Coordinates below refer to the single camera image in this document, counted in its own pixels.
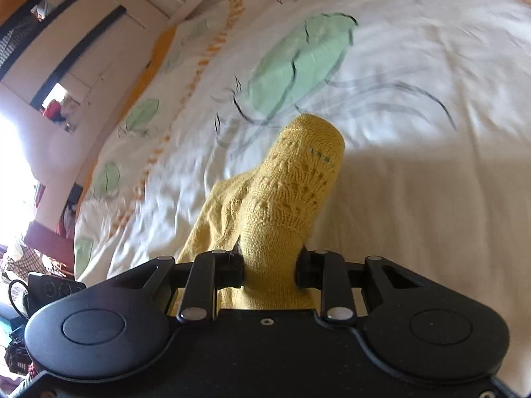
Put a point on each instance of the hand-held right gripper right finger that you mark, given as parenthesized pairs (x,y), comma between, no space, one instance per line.
(305,271)

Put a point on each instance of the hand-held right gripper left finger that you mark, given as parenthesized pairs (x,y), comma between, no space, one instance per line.
(232,271)

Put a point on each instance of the yellow knit garment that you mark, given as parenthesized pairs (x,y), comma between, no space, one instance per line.
(290,182)

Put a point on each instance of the white leaf-print duvet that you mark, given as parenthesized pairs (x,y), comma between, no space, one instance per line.
(415,174)

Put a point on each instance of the black electronic box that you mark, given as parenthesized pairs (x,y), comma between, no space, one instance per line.
(54,290)

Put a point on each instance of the checkered cloth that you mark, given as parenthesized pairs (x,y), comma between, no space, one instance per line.
(29,257)

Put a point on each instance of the orange bed sheet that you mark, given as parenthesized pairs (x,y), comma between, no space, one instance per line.
(161,49)

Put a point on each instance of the red toy figure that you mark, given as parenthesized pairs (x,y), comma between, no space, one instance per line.
(58,107)

